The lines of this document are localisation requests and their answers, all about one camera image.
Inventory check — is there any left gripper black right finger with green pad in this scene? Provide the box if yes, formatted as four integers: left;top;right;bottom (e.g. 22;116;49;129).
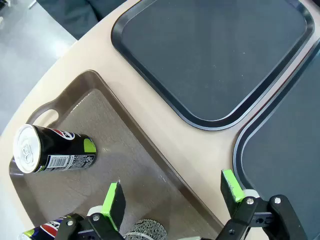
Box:
217;169;308;240

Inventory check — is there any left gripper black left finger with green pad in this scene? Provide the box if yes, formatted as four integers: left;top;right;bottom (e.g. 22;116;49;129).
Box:
56;181;126;240

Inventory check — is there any black serving tray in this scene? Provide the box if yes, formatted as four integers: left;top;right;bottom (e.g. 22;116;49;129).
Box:
232;37;320;240
110;0;315;131

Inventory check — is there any person torso in dark blazer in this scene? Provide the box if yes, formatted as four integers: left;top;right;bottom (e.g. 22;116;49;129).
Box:
37;0;141;41

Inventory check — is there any brown plastic tray with handles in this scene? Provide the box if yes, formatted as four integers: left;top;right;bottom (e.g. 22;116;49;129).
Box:
8;69;226;240

